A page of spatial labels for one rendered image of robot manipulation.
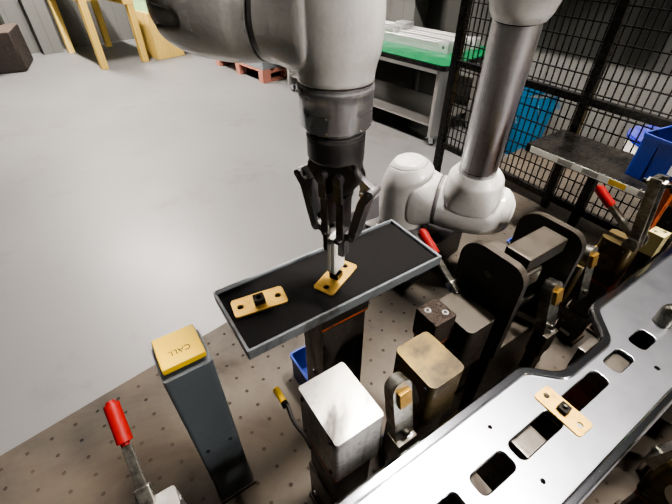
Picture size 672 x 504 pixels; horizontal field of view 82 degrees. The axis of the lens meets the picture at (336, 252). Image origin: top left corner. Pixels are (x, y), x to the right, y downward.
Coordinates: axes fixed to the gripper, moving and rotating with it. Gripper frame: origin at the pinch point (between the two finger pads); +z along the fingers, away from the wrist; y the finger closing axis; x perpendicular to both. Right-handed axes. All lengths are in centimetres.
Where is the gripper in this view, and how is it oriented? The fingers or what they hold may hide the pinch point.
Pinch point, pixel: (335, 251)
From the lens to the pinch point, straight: 61.8
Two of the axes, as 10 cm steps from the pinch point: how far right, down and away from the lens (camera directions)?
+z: 0.0, 7.7, 6.4
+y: 8.5, 3.3, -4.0
